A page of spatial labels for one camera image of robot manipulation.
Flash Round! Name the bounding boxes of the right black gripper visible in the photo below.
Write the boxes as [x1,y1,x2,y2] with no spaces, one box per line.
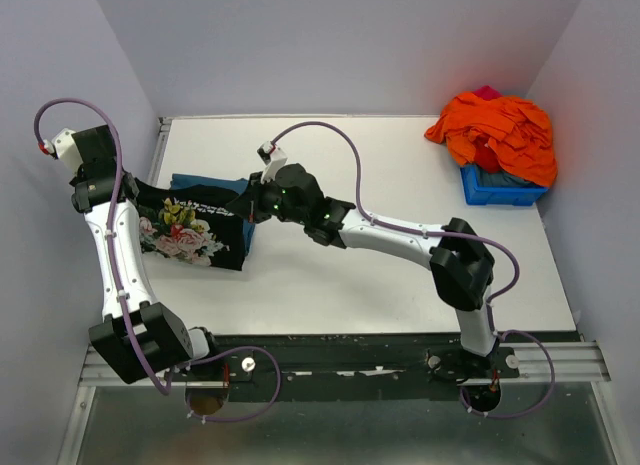
[229,170,309,225]

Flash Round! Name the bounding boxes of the black t-shirt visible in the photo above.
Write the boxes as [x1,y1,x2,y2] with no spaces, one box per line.
[136,180,247,271]

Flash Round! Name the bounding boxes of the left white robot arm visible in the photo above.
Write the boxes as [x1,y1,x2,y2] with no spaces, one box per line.
[62,125,222,384]

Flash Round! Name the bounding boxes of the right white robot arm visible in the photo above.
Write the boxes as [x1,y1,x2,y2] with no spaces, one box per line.
[227,164,497,377]

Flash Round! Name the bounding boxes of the folded teal t-shirt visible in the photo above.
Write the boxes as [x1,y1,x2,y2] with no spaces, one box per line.
[170,174,255,256]

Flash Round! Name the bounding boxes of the blue plastic bin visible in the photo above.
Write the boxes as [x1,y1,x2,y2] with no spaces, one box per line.
[460,165,548,207]

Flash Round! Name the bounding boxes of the grey t-shirt in bin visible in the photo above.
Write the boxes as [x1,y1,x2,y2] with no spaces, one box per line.
[474,166,533,188]

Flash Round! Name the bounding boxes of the red t-shirt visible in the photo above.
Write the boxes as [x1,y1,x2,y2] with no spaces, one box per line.
[473,143,501,173]

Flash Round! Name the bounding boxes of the pink t-shirt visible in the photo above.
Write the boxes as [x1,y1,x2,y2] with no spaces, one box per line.
[473,85,502,101]

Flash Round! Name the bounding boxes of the orange t-shirt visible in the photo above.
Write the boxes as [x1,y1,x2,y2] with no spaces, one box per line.
[424,91,558,188]

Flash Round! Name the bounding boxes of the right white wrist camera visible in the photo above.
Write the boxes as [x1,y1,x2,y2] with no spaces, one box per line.
[257,141,287,184]

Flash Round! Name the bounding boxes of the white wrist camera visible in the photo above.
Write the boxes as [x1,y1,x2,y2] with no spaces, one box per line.
[257,141,287,184]
[39,128,82,174]

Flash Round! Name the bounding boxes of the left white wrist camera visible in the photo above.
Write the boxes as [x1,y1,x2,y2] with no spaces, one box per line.
[39,128,82,174]

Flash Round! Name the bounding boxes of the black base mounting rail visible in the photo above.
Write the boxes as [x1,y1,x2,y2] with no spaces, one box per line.
[164,332,521,404]

